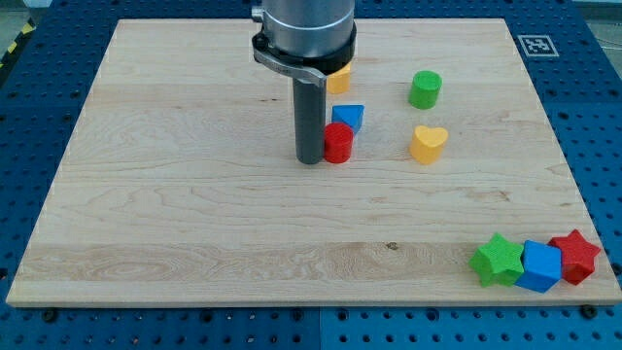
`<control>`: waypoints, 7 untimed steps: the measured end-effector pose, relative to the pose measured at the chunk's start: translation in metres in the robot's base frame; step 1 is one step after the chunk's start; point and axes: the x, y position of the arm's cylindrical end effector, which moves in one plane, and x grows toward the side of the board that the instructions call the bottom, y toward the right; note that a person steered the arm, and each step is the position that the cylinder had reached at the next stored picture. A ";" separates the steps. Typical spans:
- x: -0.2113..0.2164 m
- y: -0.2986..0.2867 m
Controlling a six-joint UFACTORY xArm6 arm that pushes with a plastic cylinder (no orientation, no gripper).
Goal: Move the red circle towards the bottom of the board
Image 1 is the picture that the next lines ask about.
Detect red cylinder block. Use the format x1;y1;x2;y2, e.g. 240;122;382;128
324;122;354;163

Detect yellow block behind arm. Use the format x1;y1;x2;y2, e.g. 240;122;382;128
327;62;352;94

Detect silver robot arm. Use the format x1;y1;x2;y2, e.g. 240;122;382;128
252;0;357;88

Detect blue triangle block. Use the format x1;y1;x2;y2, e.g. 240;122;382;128
331;105;364;134

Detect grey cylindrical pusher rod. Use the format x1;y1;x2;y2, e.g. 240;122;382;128
293;79;326;164

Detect yellow heart block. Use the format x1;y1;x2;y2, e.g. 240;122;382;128
408;125;449;165

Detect green cylinder block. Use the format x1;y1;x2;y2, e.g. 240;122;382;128
408;70;442;110

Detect green star block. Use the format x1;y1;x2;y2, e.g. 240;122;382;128
468;232;525;287

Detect blue cube block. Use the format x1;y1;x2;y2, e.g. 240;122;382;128
515;240;562;293

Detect white fiducial marker tag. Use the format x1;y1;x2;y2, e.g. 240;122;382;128
518;34;559;57

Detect red star block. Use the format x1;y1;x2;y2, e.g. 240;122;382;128
548;229;602;286

